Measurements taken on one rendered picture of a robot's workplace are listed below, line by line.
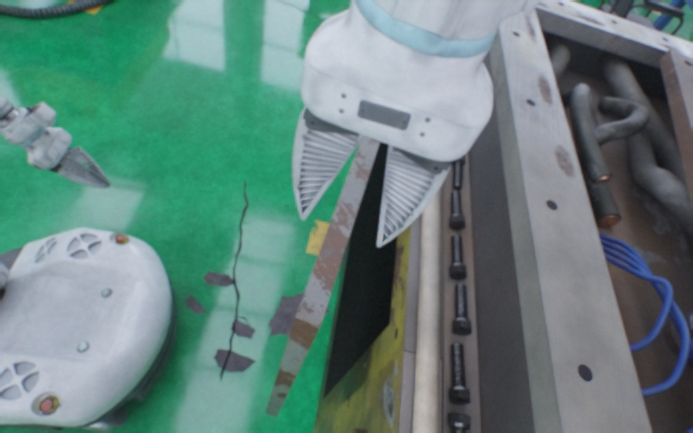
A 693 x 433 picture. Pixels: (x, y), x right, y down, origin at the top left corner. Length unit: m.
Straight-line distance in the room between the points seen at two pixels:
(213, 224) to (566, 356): 1.68
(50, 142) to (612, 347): 1.09
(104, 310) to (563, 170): 1.29
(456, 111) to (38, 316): 1.40
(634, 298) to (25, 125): 1.13
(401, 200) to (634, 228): 0.44
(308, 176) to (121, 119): 2.07
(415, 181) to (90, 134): 2.10
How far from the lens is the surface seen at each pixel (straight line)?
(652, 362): 0.57
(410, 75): 0.20
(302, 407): 1.62
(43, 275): 1.56
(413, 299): 0.42
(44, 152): 1.13
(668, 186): 0.63
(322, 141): 0.27
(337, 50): 0.21
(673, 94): 0.72
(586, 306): 0.38
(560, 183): 0.45
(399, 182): 0.28
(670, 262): 0.68
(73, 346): 1.43
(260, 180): 2.03
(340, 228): 0.45
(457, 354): 0.41
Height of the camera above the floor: 1.59
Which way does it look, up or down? 52 degrees down
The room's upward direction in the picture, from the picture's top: 22 degrees clockwise
